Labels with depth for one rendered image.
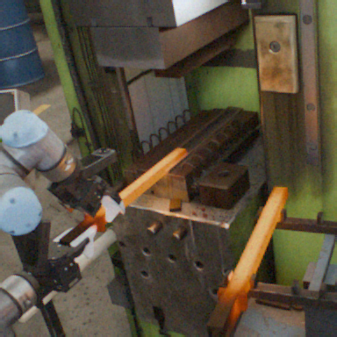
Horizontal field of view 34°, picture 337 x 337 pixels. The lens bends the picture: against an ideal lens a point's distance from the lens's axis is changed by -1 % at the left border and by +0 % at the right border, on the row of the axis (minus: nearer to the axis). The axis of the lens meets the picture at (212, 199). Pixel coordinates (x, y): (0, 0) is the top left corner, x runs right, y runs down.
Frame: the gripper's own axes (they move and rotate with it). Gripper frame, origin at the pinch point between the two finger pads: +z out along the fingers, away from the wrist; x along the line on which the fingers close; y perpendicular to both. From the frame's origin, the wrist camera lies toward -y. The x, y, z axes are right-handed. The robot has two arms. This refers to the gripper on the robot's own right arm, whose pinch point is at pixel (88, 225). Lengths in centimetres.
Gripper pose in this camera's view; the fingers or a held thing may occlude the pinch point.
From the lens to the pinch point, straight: 123.0
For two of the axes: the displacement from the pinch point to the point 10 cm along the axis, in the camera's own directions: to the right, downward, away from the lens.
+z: 5.0, -5.0, 7.1
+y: 1.3, 8.5, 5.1
